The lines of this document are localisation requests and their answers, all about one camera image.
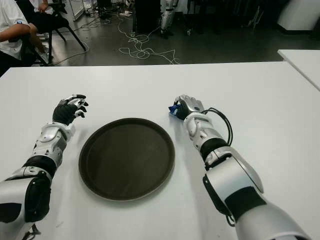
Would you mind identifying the white shelf frame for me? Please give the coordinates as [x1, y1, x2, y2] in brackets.
[68, 0, 87, 21]

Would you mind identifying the black cabinet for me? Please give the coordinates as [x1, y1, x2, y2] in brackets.
[134, 0, 162, 35]

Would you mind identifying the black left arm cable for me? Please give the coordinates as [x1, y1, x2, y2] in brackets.
[22, 222, 42, 240]

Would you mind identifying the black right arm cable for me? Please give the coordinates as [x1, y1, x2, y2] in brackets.
[202, 107, 237, 227]

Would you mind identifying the black chair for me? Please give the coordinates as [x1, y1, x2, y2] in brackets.
[14, 0, 87, 66]

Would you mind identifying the white side table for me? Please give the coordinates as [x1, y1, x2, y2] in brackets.
[276, 49, 320, 91]

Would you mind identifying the person in white shirt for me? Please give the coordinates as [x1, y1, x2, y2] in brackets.
[0, 0, 33, 62]

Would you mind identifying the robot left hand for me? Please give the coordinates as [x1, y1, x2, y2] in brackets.
[52, 94, 90, 125]

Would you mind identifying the white curved panel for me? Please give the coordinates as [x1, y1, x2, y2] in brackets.
[276, 0, 320, 32]

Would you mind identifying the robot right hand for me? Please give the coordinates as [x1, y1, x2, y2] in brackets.
[174, 94, 204, 121]

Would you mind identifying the round dark brown tray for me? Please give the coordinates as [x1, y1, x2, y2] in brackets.
[78, 117, 176, 202]

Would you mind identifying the white cable on floor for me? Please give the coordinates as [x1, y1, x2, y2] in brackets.
[117, 19, 181, 65]

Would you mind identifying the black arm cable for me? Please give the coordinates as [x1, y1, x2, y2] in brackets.
[22, 222, 42, 240]
[202, 107, 237, 227]

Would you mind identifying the blue Oreo packet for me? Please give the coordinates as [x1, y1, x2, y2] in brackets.
[167, 103, 182, 117]

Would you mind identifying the person in black shorts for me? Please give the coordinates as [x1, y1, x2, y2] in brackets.
[27, 0, 55, 61]

